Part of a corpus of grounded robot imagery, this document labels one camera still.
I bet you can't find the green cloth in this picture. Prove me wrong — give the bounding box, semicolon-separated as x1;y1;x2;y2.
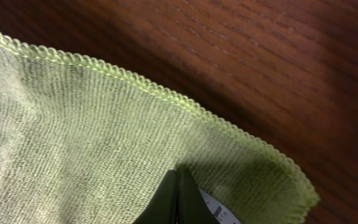
0;33;319;223

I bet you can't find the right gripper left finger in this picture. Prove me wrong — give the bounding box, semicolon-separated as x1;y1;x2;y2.
133;170;178;224

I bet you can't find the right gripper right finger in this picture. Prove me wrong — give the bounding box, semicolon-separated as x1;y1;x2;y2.
177;167;219;224

